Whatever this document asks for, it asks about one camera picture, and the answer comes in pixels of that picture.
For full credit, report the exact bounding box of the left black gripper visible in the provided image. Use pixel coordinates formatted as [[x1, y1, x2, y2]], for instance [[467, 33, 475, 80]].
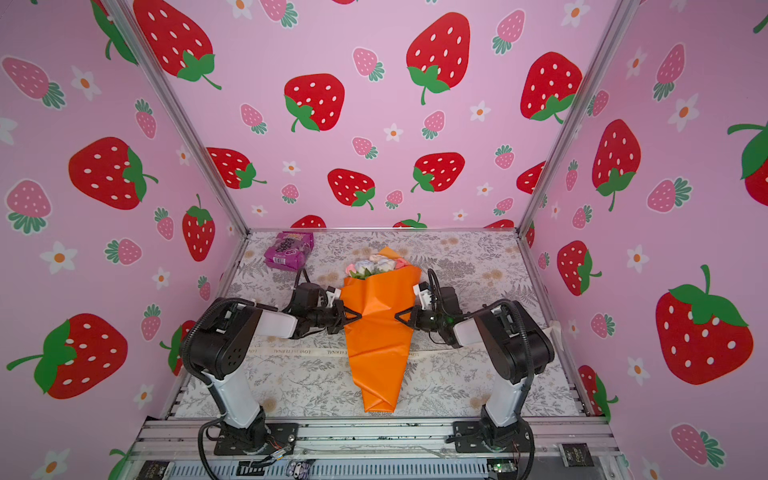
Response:
[[307, 300, 361, 333]]

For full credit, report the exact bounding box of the orange wrapping paper sheet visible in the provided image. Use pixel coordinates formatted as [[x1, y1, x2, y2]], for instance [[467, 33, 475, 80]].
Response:
[[341, 247, 422, 413]]

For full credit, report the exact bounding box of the white fake rose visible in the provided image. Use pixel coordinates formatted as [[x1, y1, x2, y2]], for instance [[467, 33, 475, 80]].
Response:
[[345, 260, 376, 280]]

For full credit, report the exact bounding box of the white printed ribbon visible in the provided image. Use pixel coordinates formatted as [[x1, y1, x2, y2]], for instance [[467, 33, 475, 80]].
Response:
[[247, 345, 490, 360]]

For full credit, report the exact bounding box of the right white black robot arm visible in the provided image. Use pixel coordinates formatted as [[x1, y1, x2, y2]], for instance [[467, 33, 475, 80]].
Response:
[[394, 282, 555, 453]]

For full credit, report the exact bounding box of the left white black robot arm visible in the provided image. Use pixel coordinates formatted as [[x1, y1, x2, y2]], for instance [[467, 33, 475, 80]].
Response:
[[180, 282, 362, 454]]

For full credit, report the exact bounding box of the purple snack packet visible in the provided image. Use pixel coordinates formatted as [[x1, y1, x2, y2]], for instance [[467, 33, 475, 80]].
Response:
[[264, 231, 314, 272]]

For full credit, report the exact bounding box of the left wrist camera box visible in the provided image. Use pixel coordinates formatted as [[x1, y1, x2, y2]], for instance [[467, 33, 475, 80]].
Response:
[[325, 287, 341, 304]]

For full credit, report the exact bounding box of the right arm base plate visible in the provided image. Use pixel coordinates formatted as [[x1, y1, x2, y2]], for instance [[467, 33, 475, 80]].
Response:
[[445, 418, 535, 453]]

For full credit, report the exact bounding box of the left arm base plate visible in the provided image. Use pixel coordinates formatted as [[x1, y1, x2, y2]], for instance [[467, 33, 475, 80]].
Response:
[[214, 423, 299, 456]]

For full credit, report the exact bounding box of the aluminium frame rail base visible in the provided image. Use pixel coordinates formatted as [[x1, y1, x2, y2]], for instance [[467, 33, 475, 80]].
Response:
[[112, 417, 633, 479]]

